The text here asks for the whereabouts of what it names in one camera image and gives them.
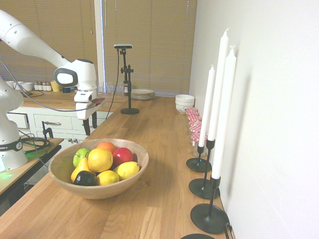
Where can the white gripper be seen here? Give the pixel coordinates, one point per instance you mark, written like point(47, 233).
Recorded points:
point(83, 109)

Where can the patterned white bowl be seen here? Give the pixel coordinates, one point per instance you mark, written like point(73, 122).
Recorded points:
point(183, 109)

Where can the black table clamp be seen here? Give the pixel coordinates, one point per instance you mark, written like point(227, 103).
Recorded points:
point(47, 130)

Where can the large yellow grapefruit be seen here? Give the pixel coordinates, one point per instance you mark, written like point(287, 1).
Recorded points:
point(99, 159)

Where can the tallest white candle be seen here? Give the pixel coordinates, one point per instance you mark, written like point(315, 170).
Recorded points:
point(219, 82)

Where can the black round-base camera stand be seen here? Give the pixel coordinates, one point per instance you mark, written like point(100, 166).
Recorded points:
point(129, 110)

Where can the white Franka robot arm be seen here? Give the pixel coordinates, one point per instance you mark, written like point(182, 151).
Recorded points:
point(30, 42)

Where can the small round yellow fruit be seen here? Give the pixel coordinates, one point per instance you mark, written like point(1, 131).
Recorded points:
point(107, 178)

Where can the yellow mug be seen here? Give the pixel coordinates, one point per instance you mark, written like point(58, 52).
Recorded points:
point(55, 85)

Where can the yellow lemon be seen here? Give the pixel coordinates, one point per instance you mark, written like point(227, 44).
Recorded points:
point(127, 170)

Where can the black candle holder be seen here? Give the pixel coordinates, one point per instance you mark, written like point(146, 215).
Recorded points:
point(207, 219)
point(197, 237)
point(202, 189)
point(197, 164)

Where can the wide brown window blind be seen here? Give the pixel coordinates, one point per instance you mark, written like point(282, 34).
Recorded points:
point(154, 49)

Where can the plain white bowl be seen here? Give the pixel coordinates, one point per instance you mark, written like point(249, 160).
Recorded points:
point(184, 103)
point(184, 97)

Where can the black cup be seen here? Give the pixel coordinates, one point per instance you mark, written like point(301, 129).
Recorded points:
point(66, 89)

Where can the short white candle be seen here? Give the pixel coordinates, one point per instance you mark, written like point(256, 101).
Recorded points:
point(207, 107)

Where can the white drawer cabinet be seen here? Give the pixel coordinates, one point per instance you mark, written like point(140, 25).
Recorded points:
point(64, 124)

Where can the orange fruit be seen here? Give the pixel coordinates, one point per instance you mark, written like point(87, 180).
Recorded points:
point(106, 146)

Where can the green apple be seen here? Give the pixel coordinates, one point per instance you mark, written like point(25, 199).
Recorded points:
point(79, 155)

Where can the black avocado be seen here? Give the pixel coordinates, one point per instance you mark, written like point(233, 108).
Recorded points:
point(84, 178)

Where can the red apple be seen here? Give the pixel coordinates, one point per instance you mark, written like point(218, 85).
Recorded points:
point(122, 155)

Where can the yellow pear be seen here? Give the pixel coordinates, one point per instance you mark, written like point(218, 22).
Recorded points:
point(81, 168)

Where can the medium white candle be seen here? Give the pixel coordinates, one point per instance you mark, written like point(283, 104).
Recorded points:
point(224, 112)

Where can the clear drinking glass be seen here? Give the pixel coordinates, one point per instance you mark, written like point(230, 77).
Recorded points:
point(100, 89)
point(120, 87)

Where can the white mug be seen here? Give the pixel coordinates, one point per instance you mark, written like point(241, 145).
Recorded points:
point(18, 85)
point(27, 87)
point(9, 84)

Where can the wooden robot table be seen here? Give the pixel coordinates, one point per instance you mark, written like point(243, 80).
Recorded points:
point(15, 179)

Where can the stack of white plates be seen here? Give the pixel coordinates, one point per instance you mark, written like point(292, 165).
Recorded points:
point(142, 94)

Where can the glass jar checked lid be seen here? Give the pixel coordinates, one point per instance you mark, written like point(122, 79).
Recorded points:
point(194, 118)
point(196, 130)
point(195, 143)
point(195, 124)
point(192, 111)

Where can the grey stereo camera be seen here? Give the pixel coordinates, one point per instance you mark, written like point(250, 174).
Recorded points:
point(123, 46)

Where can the wooden fruit bowl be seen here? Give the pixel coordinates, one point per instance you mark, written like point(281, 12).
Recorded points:
point(99, 191)

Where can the small spice jar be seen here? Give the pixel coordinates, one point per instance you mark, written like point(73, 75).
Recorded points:
point(36, 86)
point(45, 86)
point(40, 86)
point(49, 86)

